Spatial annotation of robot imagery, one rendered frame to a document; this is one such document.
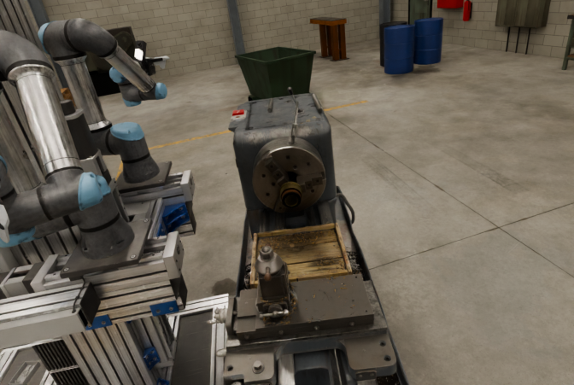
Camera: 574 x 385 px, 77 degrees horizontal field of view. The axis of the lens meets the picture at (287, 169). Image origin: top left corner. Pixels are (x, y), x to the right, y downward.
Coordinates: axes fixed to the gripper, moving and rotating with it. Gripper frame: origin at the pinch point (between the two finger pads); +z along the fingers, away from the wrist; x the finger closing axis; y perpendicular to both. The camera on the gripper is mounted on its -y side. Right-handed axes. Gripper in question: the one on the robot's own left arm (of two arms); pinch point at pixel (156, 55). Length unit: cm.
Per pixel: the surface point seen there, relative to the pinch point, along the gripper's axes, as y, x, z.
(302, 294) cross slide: 48, 98, -99
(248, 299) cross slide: 51, 82, -103
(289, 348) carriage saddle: 57, 97, -112
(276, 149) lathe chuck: 25, 77, -49
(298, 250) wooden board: 58, 91, -69
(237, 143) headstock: 29, 57, -38
